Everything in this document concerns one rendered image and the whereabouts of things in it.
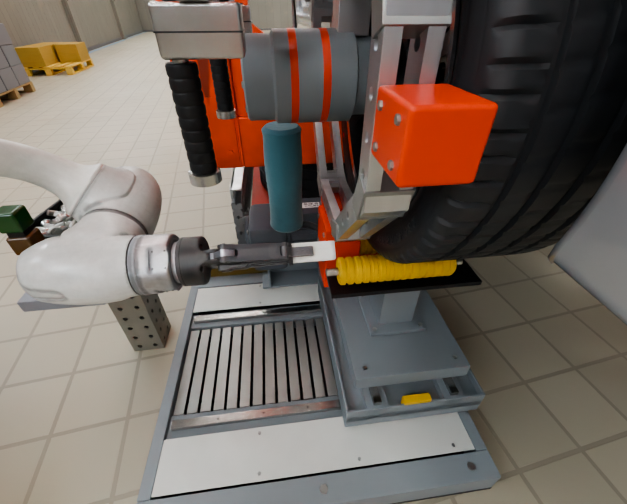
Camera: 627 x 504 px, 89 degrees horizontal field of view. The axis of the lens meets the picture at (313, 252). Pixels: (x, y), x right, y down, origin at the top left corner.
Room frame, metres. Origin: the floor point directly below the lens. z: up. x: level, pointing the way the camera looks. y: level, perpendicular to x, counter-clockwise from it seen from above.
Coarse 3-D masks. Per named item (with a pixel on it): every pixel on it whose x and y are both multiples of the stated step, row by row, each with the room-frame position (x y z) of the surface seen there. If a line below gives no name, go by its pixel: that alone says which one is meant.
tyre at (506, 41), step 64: (512, 0) 0.32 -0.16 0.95; (576, 0) 0.33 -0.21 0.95; (512, 64) 0.31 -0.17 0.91; (576, 64) 0.32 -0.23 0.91; (512, 128) 0.30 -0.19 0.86; (576, 128) 0.31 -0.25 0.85; (448, 192) 0.32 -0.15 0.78; (512, 192) 0.32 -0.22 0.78; (576, 192) 0.33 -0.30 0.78; (384, 256) 0.47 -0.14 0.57; (448, 256) 0.38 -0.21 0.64
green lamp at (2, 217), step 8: (0, 208) 0.50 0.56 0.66; (8, 208) 0.50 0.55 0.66; (16, 208) 0.50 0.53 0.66; (24, 208) 0.51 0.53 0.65; (0, 216) 0.48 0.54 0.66; (8, 216) 0.48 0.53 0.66; (16, 216) 0.49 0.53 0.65; (24, 216) 0.50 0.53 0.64; (0, 224) 0.47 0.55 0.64; (8, 224) 0.48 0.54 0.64; (16, 224) 0.48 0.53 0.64; (24, 224) 0.49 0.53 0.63; (0, 232) 0.47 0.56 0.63; (8, 232) 0.48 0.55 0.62; (16, 232) 0.48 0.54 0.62
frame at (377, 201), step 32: (320, 0) 0.83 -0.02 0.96; (384, 0) 0.35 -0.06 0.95; (416, 0) 0.35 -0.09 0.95; (448, 0) 0.36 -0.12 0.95; (384, 32) 0.35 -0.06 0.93; (416, 32) 0.37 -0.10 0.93; (384, 64) 0.35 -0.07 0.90; (416, 64) 0.37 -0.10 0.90; (320, 128) 0.80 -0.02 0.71; (320, 160) 0.74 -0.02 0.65; (320, 192) 0.69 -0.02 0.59; (384, 192) 0.35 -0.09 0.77; (352, 224) 0.40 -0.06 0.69; (384, 224) 0.41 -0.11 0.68
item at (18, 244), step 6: (36, 228) 0.51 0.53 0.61; (30, 234) 0.49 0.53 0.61; (36, 234) 0.50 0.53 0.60; (42, 234) 0.51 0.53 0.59; (6, 240) 0.47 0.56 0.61; (12, 240) 0.48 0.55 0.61; (18, 240) 0.48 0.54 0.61; (24, 240) 0.48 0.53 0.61; (30, 240) 0.48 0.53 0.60; (36, 240) 0.49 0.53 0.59; (42, 240) 0.51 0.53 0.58; (12, 246) 0.47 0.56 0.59; (18, 246) 0.47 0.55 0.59; (24, 246) 0.48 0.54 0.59; (30, 246) 0.48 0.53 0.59; (18, 252) 0.47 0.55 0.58
